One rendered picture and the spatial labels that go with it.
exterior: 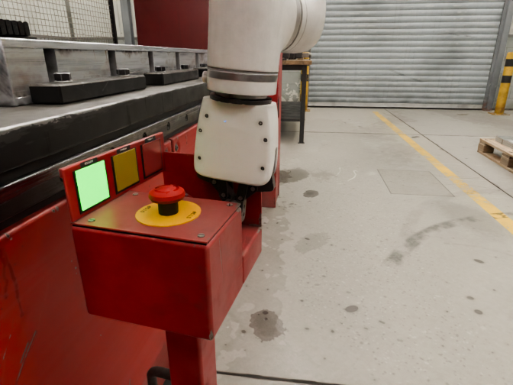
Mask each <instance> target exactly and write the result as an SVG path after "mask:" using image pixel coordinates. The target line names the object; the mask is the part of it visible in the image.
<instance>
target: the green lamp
mask: <svg viewBox="0 0 513 385"><path fill-rule="evenodd" d="M76 180H77V185H78V189H79V197H80V201H81V206H82V210H83V211H84V210H86V209H87V208H89V207H91V206H93V205H95V204H96V203H98V202H101V201H102V200H104V199H106V198H108V197H109V191H108V182H107V177H106V172H105V162H104V161H100V162H98V163H94V164H93V165H90V166H88V167H85V168H82V169H81V170H77V171H76Z"/></svg>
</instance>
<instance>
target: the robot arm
mask: <svg viewBox="0 0 513 385"><path fill-rule="evenodd" d="M325 15H326V0H209V12H208V61H207V68H208V71H204V72H203V74H202V81H203V82H204V83H207V89H209V90H211V91H214V92H211V93H210V95H207V96H204V97H203V100H202V105H201V108H200V112H199V117H198V126H197V131H196V138H195V154H194V167H195V171H196V172H197V177H198V178H199V179H201V180H204V181H206V182H208V183H211V184H212V185H213V187H214V188H215V189H216V190H217V191H218V194H219V197H220V198H221V199H222V201H225V202H239V203H241V204H240V207H241V218H242V221H243V220H244V218H245V212H246V203H247V198H249V197H250V196H252V195H253V194H254V193H255V192H271V191H273V190H274V188H275V187H276V182H275V177H274V173H275V172H276V165H277V157H278V113H277V106H276V103H275V102H272V98H270V97H269V96H268V95H275V94H276V88H277V80H278V72H279V58H280V54H281V53H302V52H305V51H307V50H310V49H311V48H313V46H314V45H316V43H317V42H318V41H319V39H320V37H321V35H322V31H323V29H324V21H325ZM234 183H239V185H238V188H237V193H234Z"/></svg>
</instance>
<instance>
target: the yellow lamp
mask: <svg viewBox="0 0 513 385"><path fill-rule="evenodd" d="M113 161H114V167H115V177H116V183H117V188H118V192H119V191H121V190H123V189H124V188H126V187H128V186H130V185H132V184H133V183H136V182H137V181H139V177H138V171H137V158H136V152H135V148H133V149H131V150H128V151H125V152H124V153H121V154H118V155H115V156H113Z"/></svg>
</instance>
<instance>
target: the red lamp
mask: <svg viewBox="0 0 513 385"><path fill-rule="evenodd" d="M142 151H143V158H144V170H145V176H149V175H150V174H151V173H154V172H156V171H158V170H159V169H161V168H163V167H162V158H161V150H160V139H159V138H158V139H156V140H154V141H151V142H149V143H146V144H143V145H142Z"/></svg>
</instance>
